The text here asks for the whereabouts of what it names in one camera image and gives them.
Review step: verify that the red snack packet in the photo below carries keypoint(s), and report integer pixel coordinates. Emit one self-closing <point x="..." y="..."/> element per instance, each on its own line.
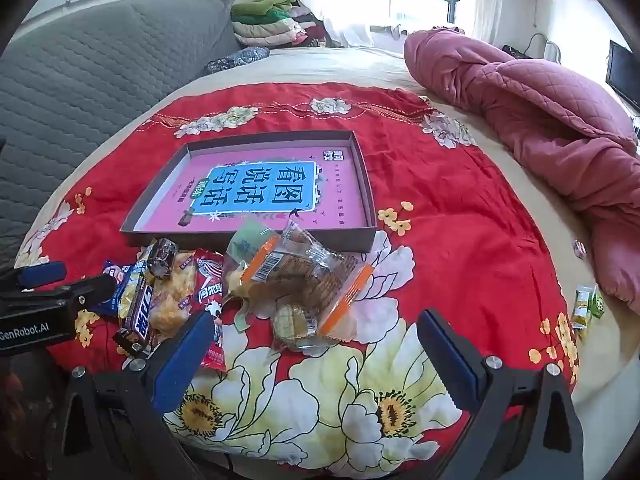
<point x="208" y="295"/>

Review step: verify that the pink quilted duvet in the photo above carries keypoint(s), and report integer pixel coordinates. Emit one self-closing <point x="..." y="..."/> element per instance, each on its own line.
<point x="562" y="127"/>

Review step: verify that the Snickers chocolate bar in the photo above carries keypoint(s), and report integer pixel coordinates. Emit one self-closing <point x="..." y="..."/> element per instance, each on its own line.
<point x="135" y="333"/>

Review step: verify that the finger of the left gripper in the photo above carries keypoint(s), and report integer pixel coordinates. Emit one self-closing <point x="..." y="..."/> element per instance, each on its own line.
<point x="30" y="277"/>
<point x="90" y="289"/>

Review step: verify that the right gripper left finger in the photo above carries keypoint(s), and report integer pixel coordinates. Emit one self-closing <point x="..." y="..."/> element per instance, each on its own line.
<point x="135" y="442"/>

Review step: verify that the grey quilted sofa cover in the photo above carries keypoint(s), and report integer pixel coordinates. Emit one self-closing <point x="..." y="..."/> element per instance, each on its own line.
<point x="71" y="84"/>

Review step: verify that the grey box lid tray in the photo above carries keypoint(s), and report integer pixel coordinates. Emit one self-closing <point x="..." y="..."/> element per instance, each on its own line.
<point x="342" y="240"/>

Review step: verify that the stack of folded clothes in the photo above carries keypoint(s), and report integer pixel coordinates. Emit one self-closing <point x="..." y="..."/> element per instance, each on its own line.
<point x="276" y="24"/>

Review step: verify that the green pastry snack packet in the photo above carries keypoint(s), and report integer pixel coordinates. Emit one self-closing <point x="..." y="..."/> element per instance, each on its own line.
<point x="256" y="300"/>

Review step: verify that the dark floral pillow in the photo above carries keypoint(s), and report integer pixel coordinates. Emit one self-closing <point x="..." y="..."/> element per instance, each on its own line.
<point x="242" y="57"/>

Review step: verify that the blue Oreo packet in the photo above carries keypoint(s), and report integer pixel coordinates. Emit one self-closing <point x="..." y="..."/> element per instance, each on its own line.
<point x="117" y="306"/>

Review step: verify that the yellow green small packet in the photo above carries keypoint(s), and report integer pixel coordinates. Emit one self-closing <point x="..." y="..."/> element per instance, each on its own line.
<point x="588" y="304"/>

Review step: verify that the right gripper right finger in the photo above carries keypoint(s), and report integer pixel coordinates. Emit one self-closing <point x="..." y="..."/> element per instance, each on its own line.
<point x="522" y="423"/>

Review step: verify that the small pink wrapped candy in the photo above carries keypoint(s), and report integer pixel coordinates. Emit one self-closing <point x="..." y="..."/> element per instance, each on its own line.
<point x="579" y="249"/>

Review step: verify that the orange-edged biscuit packet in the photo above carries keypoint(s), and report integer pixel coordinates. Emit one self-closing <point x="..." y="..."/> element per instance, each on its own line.
<point x="315" y="289"/>

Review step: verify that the black television screen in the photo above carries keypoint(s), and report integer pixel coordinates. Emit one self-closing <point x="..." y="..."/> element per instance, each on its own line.
<point x="623" y="74"/>

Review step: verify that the rice cracker snack bag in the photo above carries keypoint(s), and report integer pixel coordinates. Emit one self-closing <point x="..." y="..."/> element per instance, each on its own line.
<point x="172" y="297"/>

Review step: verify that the dark chocolate candy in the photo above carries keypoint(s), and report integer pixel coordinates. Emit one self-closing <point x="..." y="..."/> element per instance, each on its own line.
<point x="162" y="257"/>

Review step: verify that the red floral blanket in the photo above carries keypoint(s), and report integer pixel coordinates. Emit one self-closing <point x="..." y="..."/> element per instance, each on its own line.
<point x="451" y="235"/>

